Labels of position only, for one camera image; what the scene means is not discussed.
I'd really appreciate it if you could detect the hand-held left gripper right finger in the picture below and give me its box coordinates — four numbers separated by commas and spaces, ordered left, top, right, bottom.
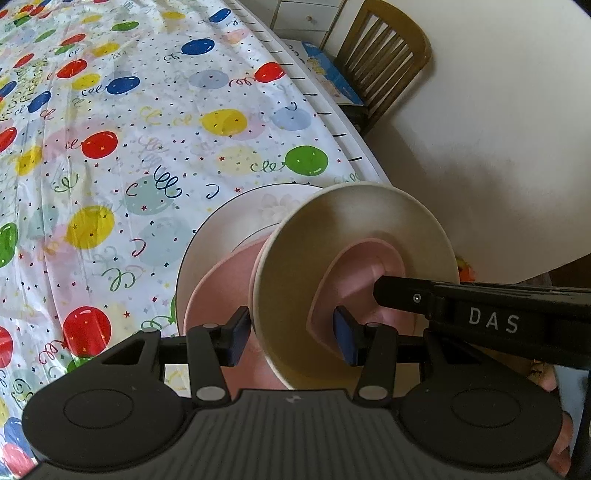
333, 305, 492, 409

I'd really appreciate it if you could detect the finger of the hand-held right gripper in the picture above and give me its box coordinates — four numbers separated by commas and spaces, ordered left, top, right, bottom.
373, 275, 437, 320

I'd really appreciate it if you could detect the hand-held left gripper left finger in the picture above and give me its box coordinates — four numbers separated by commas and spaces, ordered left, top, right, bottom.
102, 307, 252, 409

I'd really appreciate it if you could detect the pink bowl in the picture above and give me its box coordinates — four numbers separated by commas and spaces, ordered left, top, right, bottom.
222, 240, 287, 398

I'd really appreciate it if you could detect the pink heart-shaped dish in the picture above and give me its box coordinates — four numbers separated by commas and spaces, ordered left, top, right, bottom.
307, 239, 428, 347

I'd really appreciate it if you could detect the cream bowl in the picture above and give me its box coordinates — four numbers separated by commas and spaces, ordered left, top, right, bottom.
253, 182, 461, 391

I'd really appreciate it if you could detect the white plate with gold rim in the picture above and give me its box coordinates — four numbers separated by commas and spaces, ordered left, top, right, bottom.
175, 184, 333, 337

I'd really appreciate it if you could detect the person's right hand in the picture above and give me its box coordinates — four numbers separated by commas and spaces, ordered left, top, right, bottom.
539, 364, 577, 477

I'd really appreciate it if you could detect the balloon print tablecloth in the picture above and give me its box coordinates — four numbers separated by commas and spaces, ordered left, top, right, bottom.
0, 0, 384, 472

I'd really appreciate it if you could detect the blue flat box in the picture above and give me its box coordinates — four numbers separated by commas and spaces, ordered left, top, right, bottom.
302, 41, 363, 106

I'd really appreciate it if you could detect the wooden slat-back chair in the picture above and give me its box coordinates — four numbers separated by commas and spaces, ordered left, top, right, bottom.
323, 0, 433, 134

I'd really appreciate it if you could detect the white drawer cabinet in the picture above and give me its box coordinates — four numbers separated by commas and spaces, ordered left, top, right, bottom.
270, 0, 349, 44

